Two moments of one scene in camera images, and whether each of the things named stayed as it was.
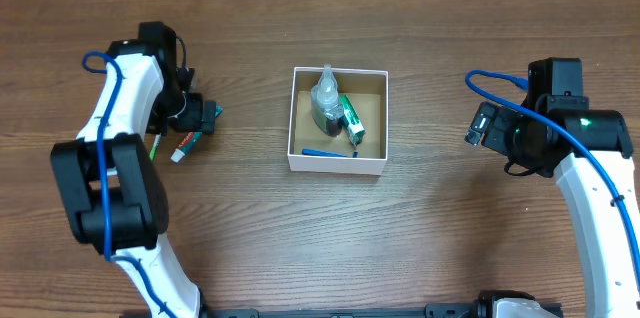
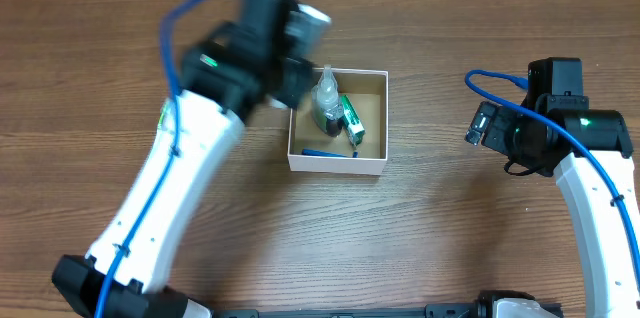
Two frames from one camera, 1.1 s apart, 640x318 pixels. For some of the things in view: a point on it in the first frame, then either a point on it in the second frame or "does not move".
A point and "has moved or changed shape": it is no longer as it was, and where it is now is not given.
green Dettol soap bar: (353, 124) does not move
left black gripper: (208, 117) -> (295, 80)
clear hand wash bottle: (326, 103) does not move
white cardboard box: (367, 91) does not move
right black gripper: (498, 133) does not move
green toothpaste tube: (190, 139) has moved or changed shape
